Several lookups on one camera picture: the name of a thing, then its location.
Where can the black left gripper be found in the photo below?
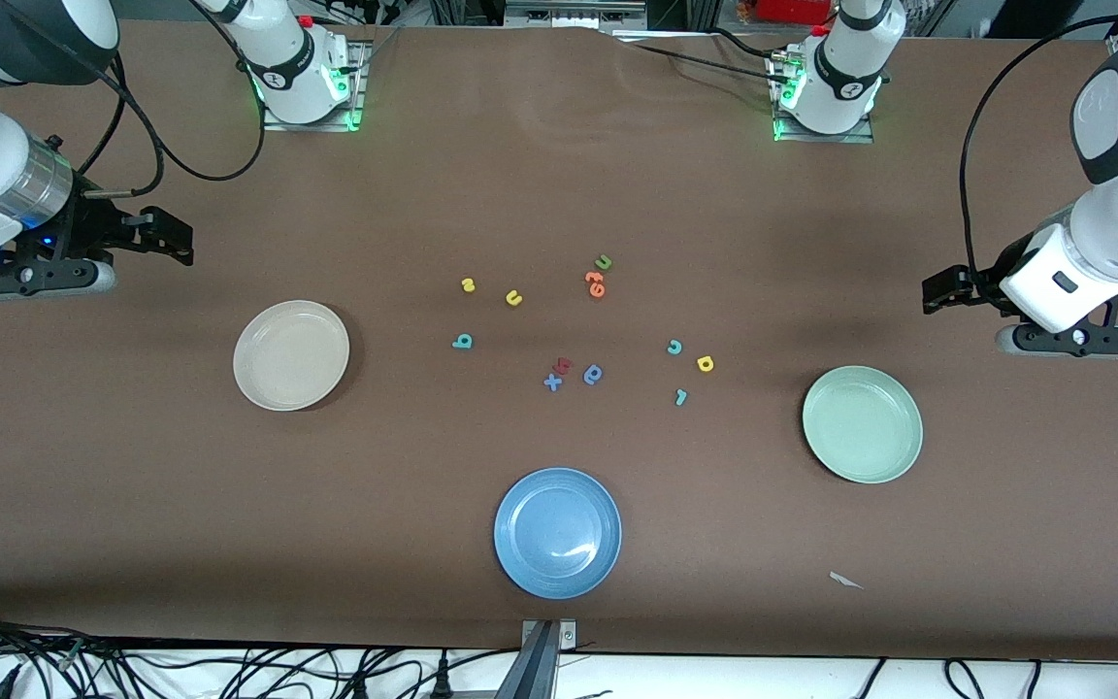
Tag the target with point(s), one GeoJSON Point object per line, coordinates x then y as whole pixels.
{"type": "Point", "coordinates": [987, 282]}

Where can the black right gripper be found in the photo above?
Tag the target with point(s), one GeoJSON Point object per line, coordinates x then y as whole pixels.
{"type": "Point", "coordinates": [97, 227]}

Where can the teal foam letter with loop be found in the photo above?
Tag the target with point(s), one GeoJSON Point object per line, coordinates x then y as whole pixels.
{"type": "Point", "coordinates": [463, 341]}

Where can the light green plate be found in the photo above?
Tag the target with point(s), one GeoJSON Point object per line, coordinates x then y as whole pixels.
{"type": "Point", "coordinates": [862, 424]}

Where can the beige brown plate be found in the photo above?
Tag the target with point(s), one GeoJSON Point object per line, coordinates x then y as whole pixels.
{"type": "Point", "coordinates": [291, 355]}

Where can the brown table cover mat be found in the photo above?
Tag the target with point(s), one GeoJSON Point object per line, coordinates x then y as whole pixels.
{"type": "Point", "coordinates": [132, 485]}

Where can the white paper scrap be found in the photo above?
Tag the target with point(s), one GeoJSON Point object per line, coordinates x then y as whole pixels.
{"type": "Point", "coordinates": [843, 580]}

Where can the red box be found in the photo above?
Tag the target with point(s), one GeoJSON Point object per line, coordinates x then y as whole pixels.
{"type": "Point", "coordinates": [792, 10]}

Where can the blue round foam letter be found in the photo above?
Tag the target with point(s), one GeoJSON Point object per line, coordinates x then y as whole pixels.
{"type": "Point", "coordinates": [588, 375]}

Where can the red foam letter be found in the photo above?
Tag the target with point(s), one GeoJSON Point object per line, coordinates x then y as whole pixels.
{"type": "Point", "coordinates": [564, 366]}

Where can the blue foam letter X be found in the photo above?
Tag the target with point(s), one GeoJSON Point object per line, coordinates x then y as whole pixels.
{"type": "Point", "coordinates": [552, 382]}

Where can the grey power strip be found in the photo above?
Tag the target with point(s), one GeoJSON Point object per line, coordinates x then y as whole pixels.
{"type": "Point", "coordinates": [569, 15]}

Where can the blue plate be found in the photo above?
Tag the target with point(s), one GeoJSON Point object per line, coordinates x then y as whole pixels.
{"type": "Point", "coordinates": [557, 534]}

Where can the black power plug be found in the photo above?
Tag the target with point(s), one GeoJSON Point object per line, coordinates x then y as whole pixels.
{"type": "Point", "coordinates": [441, 684]}
{"type": "Point", "coordinates": [360, 687]}

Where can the silver metal bracket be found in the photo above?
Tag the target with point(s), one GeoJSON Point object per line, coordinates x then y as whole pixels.
{"type": "Point", "coordinates": [569, 636]}

